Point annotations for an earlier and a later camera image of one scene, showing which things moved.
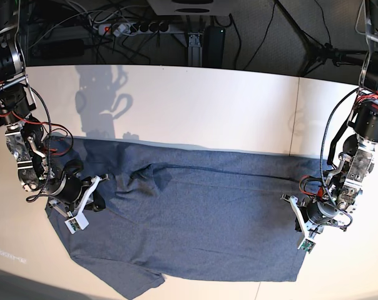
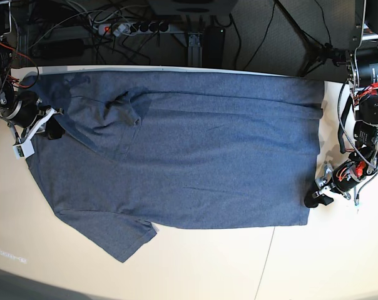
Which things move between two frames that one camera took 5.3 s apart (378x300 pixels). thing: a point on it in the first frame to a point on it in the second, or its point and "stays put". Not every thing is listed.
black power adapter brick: (214, 41) stays put
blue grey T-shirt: (179, 214) to (148, 150)
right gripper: (320, 212) to (345, 175)
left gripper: (72, 190) to (25, 110)
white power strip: (116, 29) stays put
